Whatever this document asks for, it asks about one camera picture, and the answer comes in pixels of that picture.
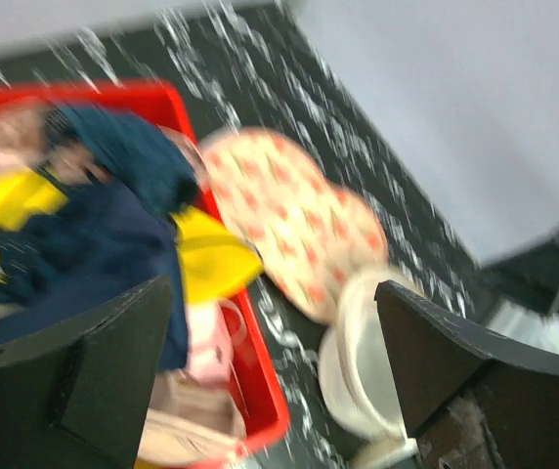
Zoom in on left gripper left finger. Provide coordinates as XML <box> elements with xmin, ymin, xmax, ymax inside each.
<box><xmin>0</xmin><ymin>277</ymin><xmax>172</xmax><ymax>468</ymax></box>

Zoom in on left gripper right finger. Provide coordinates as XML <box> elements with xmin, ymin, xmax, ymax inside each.
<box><xmin>375</xmin><ymin>281</ymin><xmax>559</xmax><ymax>468</ymax></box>

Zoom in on white mesh laundry bag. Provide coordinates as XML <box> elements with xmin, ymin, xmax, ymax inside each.
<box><xmin>318</xmin><ymin>266</ymin><xmax>422</xmax><ymax>468</ymax></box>

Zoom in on dark navy plain bra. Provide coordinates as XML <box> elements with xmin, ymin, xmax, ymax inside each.
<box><xmin>0</xmin><ymin>183</ymin><xmax>189</xmax><ymax>371</ymax></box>

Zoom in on yellow bra black straps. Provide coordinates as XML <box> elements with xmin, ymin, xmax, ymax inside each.
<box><xmin>0</xmin><ymin>167</ymin><xmax>264</xmax><ymax>305</ymax></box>

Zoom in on navy blue lace bra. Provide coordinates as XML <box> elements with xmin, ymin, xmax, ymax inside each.
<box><xmin>42</xmin><ymin>104</ymin><xmax>198</xmax><ymax>218</ymax></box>

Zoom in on beige bra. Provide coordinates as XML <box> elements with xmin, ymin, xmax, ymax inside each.
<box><xmin>138</xmin><ymin>372</ymin><xmax>246</xmax><ymax>467</ymax></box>

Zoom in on light pink bra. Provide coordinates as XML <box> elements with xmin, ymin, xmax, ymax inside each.
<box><xmin>184</xmin><ymin>299</ymin><xmax>247</xmax><ymax>387</ymax></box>

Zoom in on shiny pink satin bra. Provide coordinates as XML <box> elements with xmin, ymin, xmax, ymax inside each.
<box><xmin>0</xmin><ymin>100</ymin><xmax>50</xmax><ymax>174</ymax></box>

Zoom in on red plastic bin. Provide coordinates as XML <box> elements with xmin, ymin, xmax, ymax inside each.
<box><xmin>0</xmin><ymin>80</ymin><xmax>289</xmax><ymax>468</ymax></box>

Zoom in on floral pink oven mitt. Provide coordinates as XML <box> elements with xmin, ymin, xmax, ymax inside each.
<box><xmin>198</xmin><ymin>127</ymin><xmax>388</xmax><ymax>325</ymax></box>

